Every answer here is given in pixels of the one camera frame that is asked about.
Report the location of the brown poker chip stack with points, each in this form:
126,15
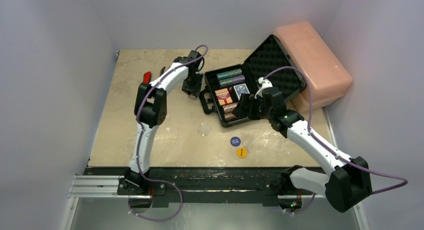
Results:
229,117

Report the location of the red playing card deck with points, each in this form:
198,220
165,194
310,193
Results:
223,96

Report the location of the orange poker chip row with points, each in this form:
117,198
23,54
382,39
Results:
229,107

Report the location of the black grey pliers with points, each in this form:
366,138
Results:
162,70

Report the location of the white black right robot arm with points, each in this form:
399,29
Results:
345,181

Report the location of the clear round dealer button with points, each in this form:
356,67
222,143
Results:
204,129

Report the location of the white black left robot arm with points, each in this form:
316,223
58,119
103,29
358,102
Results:
151,110

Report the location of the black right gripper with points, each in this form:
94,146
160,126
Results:
252,104

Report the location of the yellow big blind button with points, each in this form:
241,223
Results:
241,152

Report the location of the black foam-lined poker case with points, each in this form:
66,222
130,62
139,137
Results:
270,60

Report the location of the purple poker chip row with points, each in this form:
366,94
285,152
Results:
232,81

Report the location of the pink translucent plastic box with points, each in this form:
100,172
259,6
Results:
328,79

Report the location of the black metal base frame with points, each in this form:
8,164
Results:
203,185

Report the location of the blue playing card deck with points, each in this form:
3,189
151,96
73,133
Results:
241,89

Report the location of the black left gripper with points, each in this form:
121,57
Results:
188,89

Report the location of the green poker chip row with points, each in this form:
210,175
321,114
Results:
229,74

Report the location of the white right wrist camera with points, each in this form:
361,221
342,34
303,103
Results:
263,84

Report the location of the blue small blind button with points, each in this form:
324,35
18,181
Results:
235,141

